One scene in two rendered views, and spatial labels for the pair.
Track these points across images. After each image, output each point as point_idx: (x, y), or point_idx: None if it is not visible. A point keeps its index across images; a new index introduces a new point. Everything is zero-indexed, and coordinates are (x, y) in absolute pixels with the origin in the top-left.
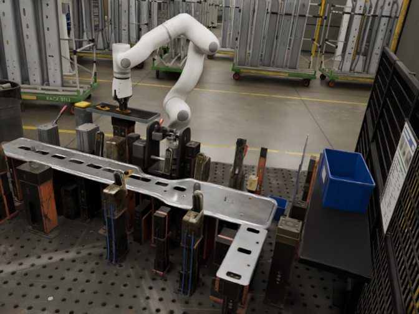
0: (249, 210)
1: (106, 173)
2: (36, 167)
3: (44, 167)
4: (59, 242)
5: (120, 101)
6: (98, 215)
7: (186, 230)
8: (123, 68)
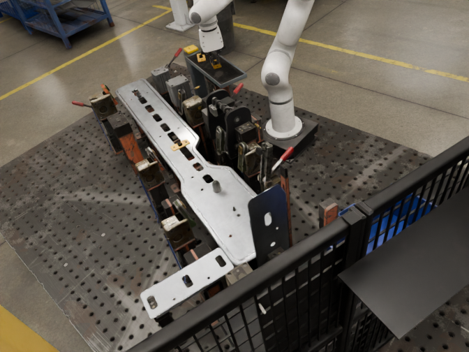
0: (243, 234)
1: (166, 139)
2: (118, 121)
3: (123, 122)
4: (140, 185)
5: (208, 54)
6: None
7: (165, 232)
8: (195, 24)
